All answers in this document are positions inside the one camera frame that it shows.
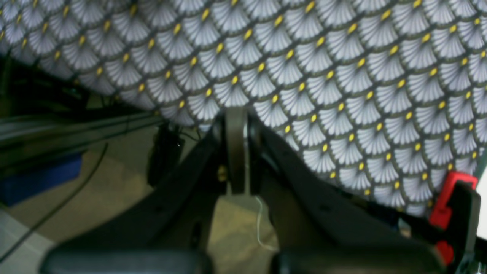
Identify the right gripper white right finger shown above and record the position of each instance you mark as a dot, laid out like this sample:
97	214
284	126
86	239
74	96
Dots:
261	169

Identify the blue box under table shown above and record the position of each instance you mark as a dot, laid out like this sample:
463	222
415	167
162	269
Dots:
19	187

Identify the red and black side clamp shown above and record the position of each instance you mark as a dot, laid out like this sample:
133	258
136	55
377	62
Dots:
455	215

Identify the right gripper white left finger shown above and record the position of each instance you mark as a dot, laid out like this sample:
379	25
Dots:
230	132

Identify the fan-patterned table cloth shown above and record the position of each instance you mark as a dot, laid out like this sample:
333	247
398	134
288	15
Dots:
381	97

